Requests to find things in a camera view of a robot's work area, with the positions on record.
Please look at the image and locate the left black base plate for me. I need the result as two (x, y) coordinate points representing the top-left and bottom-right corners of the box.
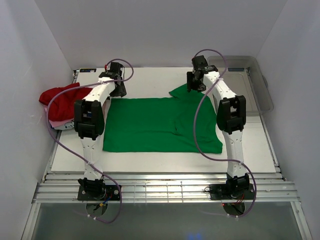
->
(77, 184), (121, 202)

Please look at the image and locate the green t shirt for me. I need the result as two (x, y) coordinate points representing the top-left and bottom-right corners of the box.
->
(102, 84), (223, 154)

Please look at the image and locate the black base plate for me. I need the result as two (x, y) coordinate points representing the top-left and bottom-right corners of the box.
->
(77, 184), (121, 202)
(207, 184), (256, 200)

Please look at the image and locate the blue label sticker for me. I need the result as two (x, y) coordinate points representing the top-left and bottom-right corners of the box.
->
(79, 68), (97, 73)

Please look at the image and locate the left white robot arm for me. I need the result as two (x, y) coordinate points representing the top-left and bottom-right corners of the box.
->
(74, 62), (127, 199)

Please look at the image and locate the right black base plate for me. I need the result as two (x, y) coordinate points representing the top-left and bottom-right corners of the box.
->
(207, 184), (256, 200)

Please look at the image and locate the aluminium frame rail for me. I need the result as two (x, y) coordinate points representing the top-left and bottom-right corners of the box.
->
(32, 172), (300, 204)

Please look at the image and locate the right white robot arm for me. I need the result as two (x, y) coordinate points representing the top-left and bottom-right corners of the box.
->
(187, 54), (254, 200)

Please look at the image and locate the grey plastic bin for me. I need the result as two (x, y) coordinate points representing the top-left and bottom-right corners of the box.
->
(223, 56), (274, 122)

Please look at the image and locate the red t shirt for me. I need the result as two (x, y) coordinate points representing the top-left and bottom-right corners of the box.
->
(38, 83), (92, 122)

